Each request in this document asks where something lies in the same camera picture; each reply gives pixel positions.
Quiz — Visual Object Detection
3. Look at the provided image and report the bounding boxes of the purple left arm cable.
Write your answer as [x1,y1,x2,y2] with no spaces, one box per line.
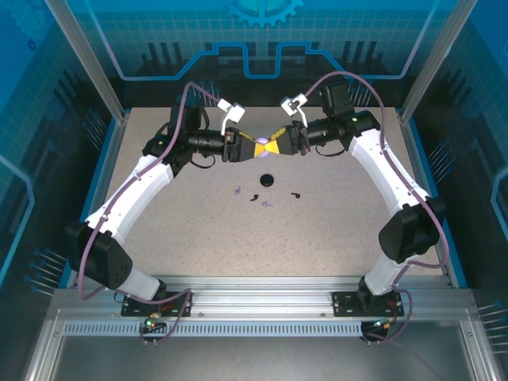
[79,82,223,346]

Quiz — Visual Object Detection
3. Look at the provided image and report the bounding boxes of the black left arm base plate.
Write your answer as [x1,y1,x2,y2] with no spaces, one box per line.
[121,291,194,318]

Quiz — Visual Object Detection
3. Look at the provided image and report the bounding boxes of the slotted grey cable duct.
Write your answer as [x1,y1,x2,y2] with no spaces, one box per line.
[62,321,364,338]

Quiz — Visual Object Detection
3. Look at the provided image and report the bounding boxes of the purple earbud charging case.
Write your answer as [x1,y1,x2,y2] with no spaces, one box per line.
[256,136,273,160]

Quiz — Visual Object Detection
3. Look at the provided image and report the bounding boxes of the aluminium frame post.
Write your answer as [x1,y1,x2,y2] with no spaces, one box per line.
[398,0,479,122]
[44,0,130,122]

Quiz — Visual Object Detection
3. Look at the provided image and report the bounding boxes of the aluminium mounting rail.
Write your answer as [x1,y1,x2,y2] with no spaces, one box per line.
[51,275,477,323]

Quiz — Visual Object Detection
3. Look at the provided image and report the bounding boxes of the small connector with green light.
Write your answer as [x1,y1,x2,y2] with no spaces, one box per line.
[372,316,400,330]
[142,312,167,333]

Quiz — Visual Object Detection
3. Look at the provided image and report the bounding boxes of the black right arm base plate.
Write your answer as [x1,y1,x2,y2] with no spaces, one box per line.
[332,291,405,318]

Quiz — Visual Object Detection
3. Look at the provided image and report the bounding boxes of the aluminium side rail blue edge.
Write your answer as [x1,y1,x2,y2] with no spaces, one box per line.
[396,109,469,289]
[59,114,130,289]

